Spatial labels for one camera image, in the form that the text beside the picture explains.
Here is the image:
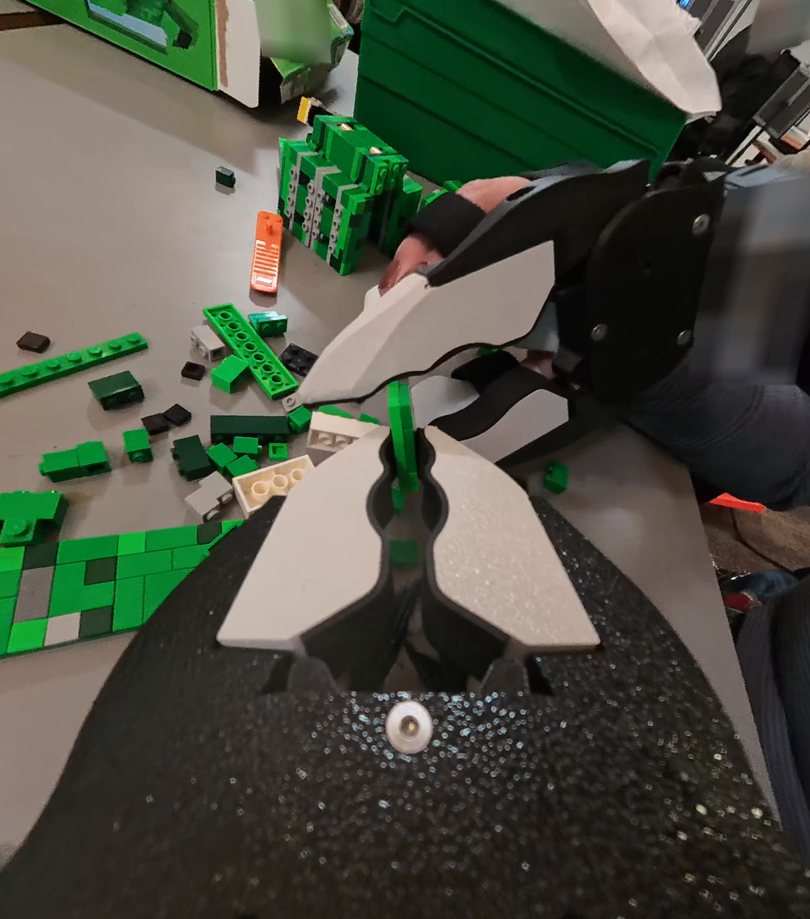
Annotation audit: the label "green plastic bin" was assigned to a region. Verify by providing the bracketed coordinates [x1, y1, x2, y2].
[355, 0, 689, 191]

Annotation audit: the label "green double brick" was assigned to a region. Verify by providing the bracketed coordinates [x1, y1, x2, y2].
[39, 440, 113, 483]

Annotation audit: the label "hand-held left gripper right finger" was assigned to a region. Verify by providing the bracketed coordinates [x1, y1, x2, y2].
[415, 427, 601, 689]

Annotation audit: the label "long thin green plate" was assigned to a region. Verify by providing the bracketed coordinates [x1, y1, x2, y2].
[0, 332, 149, 406]

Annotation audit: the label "green perforated plate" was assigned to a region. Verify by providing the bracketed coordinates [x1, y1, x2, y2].
[202, 303, 300, 401]

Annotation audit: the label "green mosaic tile plate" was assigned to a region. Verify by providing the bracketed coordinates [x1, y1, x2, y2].
[0, 518, 244, 670]

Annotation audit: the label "green stacked bricks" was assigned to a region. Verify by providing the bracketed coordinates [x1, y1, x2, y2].
[0, 490, 70, 552]

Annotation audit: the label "person's right hand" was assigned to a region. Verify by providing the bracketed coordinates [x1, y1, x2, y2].
[379, 176, 529, 295]

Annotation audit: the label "green brick model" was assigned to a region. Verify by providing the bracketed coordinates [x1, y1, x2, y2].
[277, 115, 463, 276]

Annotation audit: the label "crumpled white paper bag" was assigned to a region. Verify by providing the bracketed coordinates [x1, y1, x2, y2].
[577, 0, 723, 119]

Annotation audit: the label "green slope brick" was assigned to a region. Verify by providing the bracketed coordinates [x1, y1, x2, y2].
[211, 355, 250, 394]

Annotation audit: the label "long dark green brick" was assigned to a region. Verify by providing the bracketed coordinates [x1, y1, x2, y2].
[210, 414, 292, 446]

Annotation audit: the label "green plate assembly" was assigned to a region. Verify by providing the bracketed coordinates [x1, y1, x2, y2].
[385, 381, 422, 512]

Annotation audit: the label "white studded brick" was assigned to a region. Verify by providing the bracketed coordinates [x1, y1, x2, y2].
[233, 459, 316, 519]
[304, 409, 384, 455]

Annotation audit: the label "orange brick separator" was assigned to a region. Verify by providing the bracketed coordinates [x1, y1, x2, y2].
[250, 210, 284, 294]

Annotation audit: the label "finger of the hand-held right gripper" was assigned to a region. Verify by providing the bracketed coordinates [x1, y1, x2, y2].
[405, 352, 571, 464]
[296, 240, 558, 404]

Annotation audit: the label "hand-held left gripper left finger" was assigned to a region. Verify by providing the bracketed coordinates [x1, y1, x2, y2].
[215, 427, 406, 686]

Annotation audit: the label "green toy set box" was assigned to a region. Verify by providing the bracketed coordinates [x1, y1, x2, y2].
[28, 0, 359, 109]

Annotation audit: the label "grey red shoe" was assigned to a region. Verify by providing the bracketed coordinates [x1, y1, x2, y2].
[719, 571, 797, 611]

